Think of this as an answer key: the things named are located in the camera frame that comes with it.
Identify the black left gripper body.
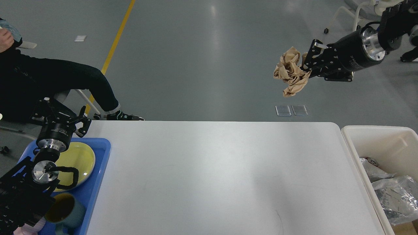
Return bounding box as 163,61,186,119
36,122,76,153

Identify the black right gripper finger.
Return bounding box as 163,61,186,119
309,67,354,82
303,39,336,72

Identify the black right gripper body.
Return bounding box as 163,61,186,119
327,27,386,77

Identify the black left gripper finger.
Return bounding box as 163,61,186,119
69,106,92,137
30,98,59,122

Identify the brown paper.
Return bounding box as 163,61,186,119
273,47,311,98

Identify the yellow plastic plate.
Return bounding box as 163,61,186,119
55,142,96,187

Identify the pink mug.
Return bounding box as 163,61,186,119
13,218,46,235

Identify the foil sheet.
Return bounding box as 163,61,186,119
360,157,396,182

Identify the foil tray front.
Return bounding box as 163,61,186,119
372,175,418,226

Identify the crushed red can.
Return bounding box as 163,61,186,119
365,157,379,166

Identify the brown paper bag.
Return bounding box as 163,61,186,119
391,220,418,235

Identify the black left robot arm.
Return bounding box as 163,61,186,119
0,98,91,235

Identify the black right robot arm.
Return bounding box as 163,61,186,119
301,0,417,82

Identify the person's left hand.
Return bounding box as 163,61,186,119
0,28,15,53

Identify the blue plastic tray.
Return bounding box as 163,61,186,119
18,138,111,235

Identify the person in black clothes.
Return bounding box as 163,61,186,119
0,19,144,122

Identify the white office chair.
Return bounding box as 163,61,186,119
323,0,400,34

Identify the floor socket plate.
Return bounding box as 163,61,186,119
276,105,292,117
292,105,309,116

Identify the yellow floor tape line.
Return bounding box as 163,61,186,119
86,0,136,114

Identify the teal mug yellow inside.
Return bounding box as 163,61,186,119
44,193,86,235

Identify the beige plastic bin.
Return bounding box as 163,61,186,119
341,126,418,235

